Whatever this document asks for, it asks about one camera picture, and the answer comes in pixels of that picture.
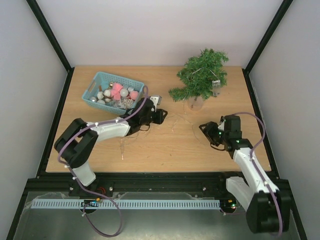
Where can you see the pink pompom ornament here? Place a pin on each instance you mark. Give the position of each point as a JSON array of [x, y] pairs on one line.
[[134, 95]]

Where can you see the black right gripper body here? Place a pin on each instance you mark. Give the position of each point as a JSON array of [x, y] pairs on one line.
[[211, 132]]

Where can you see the light blue perforated basket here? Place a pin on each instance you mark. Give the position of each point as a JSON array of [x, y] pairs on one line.
[[101, 82]]

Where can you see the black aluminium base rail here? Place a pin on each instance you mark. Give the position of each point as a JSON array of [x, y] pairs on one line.
[[199, 184]]

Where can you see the clear battery box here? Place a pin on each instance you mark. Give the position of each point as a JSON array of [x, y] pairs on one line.
[[216, 88]]

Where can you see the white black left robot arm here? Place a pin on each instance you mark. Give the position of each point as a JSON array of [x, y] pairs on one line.
[[78, 140]]

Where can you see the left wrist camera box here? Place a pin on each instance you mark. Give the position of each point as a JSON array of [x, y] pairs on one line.
[[156, 99]]

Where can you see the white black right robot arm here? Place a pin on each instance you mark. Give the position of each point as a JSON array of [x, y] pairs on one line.
[[267, 208]]

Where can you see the white snowflake red ornament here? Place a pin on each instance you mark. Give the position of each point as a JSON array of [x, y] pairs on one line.
[[127, 103]]

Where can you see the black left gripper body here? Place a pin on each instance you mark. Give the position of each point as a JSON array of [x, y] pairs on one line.
[[146, 120]]

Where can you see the white glossy ball ornament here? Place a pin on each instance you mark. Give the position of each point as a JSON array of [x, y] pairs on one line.
[[124, 93]]

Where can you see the round wooden tree base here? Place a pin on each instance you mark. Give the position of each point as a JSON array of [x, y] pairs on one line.
[[195, 103]]

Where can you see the pink felt bow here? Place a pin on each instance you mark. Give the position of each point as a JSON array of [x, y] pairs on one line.
[[115, 91]]

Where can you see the matte white ball ornament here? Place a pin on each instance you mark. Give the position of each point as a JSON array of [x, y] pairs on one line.
[[101, 101]]

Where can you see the light blue slotted cable duct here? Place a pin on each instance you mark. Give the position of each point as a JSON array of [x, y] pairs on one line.
[[126, 204]]

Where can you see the white cotton boll ornament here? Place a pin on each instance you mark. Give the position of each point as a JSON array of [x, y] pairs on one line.
[[104, 95]]

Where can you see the silver ball ornament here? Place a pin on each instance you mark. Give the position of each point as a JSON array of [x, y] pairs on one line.
[[93, 99]]

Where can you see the small green christmas tree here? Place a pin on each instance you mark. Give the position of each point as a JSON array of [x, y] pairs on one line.
[[198, 74]]

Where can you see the black frame post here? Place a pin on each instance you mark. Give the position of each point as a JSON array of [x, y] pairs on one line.
[[39, 15]]

